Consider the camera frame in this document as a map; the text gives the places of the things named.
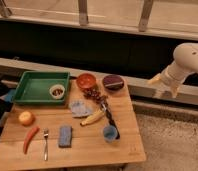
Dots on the crumpled blue cloth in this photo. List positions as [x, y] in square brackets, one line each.
[79, 109]

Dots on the silver fork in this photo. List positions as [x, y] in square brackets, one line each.
[46, 134]

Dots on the green plastic tray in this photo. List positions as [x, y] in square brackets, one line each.
[34, 88]

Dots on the yellow apple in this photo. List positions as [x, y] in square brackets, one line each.
[26, 118]

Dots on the black dish brush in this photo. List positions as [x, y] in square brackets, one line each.
[110, 118]

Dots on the bunch of red grapes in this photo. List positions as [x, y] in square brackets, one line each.
[94, 95]

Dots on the blue plastic cup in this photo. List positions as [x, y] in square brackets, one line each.
[110, 133]

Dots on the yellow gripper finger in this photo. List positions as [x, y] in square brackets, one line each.
[156, 79]
[174, 92]

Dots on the yellow banana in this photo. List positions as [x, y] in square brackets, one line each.
[92, 118]

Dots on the white cup with nuts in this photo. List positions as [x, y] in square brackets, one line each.
[57, 91]

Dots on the blue sponge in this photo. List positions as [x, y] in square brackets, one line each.
[65, 136]

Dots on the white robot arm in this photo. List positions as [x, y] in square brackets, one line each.
[185, 63]

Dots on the orange bowl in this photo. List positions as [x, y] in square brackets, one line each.
[86, 81]

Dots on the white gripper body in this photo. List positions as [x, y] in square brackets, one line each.
[173, 76]

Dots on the red chili pepper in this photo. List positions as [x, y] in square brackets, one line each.
[31, 133]

